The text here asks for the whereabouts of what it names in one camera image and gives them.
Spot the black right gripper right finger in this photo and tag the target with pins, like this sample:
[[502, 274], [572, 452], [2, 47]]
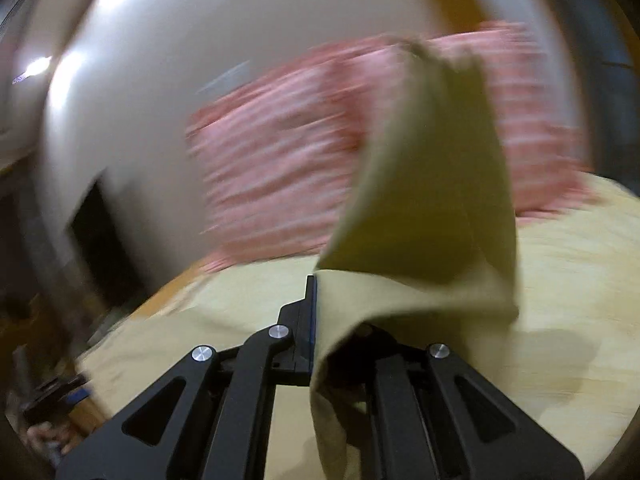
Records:
[[431, 415]]

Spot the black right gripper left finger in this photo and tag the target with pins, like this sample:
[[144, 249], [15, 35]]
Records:
[[208, 416]]

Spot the khaki beige pants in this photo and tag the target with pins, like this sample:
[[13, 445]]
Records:
[[426, 247]]

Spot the cream patterned bed sheet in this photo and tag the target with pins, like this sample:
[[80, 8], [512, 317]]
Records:
[[574, 366]]

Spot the black rectangular panel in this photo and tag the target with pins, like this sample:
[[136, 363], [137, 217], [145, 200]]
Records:
[[97, 239]]

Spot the pink polka dot pillow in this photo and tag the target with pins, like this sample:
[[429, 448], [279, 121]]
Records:
[[278, 155]]

